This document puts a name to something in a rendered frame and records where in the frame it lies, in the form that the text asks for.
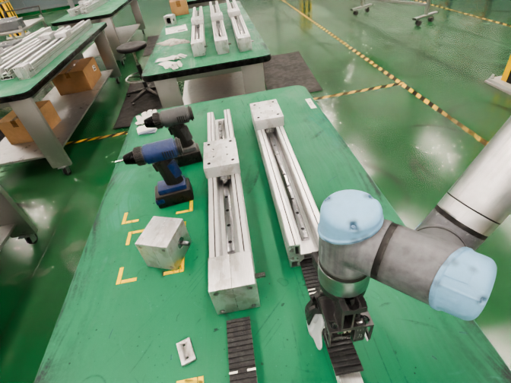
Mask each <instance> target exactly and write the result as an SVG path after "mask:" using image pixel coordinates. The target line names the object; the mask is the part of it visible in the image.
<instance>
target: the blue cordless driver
mask: <svg viewBox="0 0 511 383"><path fill-rule="evenodd" d="M178 155H180V156H182V155H183V147H182V145H181V142H180V139H179V138H177V137H176V138H175V139H173V138H168V139H165V140H161V141H155V142H152V143H149V144H143V145H142V147H141V146H139V147H133V150H132V151H130V152H128V153H126V154H124V155H123V156H122V158H123V160H117V161H115V163H120V162H123V161H124V163H125V164H126V165H135V164H138V166H143V165H146V164H147V163H148V164H152V166H153V167H154V169H155V170H156V172H158V171H159V173H160V174H161V176H162V178H163V180H162V181H159V182H157V185H156V186H155V188H154V190H155V202H156V204H157V205H158V207H159V208H165V207H169V206H173V205H176V204H181V203H183V202H187V201H191V200H193V199H194V195H193V190H192V185H191V182H190V180H189V178H185V176H184V175H182V171H181V169H180V168H179V166H178V164H177V163H176V161H175V159H174V158H175V157H178Z"/></svg>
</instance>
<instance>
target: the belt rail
mask: <svg viewBox="0 0 511 383"><path fill-rule="evenodd" d="M335 377H336V379H337V382H338V383H363V379H362V377H361V374H360V372H354V373H350V374H346V375H338V376H335Z"/></svg>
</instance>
